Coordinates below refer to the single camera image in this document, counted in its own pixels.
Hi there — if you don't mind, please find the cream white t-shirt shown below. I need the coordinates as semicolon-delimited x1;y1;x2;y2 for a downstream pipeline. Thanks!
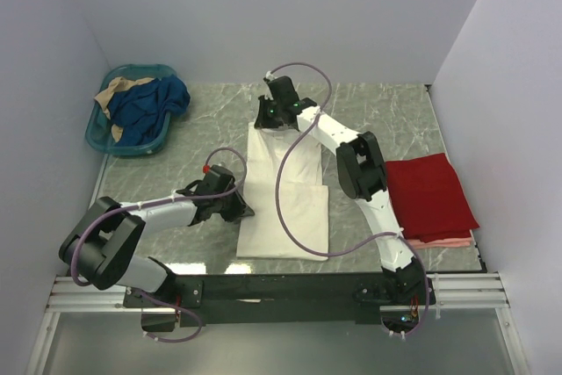
236;123;328;261

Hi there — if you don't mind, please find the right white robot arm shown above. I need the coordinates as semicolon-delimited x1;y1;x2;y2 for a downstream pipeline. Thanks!
255;72;430;306

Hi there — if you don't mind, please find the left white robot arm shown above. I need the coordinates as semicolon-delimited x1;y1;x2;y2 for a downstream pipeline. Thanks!
58;165;255;306

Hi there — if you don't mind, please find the blue t-shirt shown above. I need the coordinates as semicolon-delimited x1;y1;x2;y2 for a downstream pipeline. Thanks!
104;75;191;148

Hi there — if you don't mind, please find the black base beam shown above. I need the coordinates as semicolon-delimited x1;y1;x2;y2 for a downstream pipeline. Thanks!
122;273;440;332

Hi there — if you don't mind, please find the tan t-shirt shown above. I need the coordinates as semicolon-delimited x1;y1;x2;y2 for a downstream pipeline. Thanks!
95;76;157;147

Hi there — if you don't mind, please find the folded red t-shirt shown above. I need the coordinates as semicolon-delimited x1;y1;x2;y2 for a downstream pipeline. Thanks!
385;153;479;242

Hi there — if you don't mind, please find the folded pink t-shirt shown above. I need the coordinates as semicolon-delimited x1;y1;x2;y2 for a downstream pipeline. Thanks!
408;236;472;249

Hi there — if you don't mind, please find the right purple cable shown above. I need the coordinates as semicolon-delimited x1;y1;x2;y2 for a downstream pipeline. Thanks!
265;61;431;342

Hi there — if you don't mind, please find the aluminium rail frame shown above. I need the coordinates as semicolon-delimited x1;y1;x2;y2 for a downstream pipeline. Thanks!
24;234;532;375

